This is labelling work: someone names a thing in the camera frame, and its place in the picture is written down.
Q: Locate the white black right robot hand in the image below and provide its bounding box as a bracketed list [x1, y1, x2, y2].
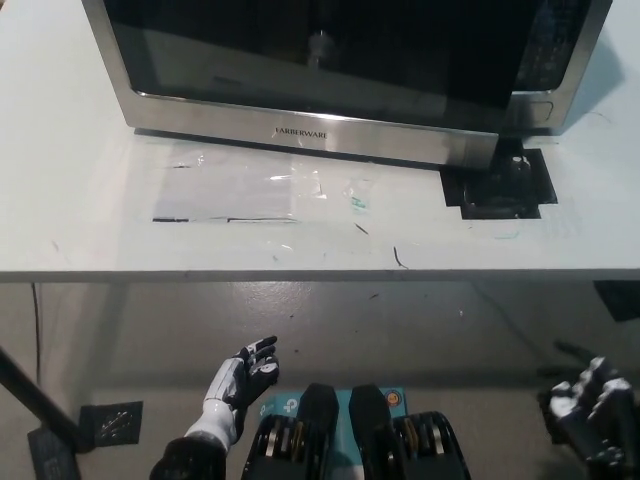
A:
[537, 354, 634, 464]

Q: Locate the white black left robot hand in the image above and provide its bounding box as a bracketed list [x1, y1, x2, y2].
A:
[185, 334, 282, 449]

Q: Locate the stainless steel Farberware microwave body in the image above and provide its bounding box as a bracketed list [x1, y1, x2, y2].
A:
[133, 0, 614, 174]

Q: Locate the black floor mat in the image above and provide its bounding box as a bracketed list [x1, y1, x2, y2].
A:
[593, 280, 640, 323]

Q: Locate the black floor tape square scribbled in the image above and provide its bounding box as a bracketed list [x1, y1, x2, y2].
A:
[78, 400, 145, 448]

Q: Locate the black slanted metal pole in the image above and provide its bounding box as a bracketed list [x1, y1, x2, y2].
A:
[0, 344, 95, 454]

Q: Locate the black floor tape patch plain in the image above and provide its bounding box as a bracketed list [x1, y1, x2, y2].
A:
[27, 427, 82, 480]

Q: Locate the black taped square table patch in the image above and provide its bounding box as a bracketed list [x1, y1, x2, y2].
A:
[439, 137, 559, 222]

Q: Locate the thin black hanging cable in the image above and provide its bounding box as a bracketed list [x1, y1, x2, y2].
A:
[30, 282, 43, 387]

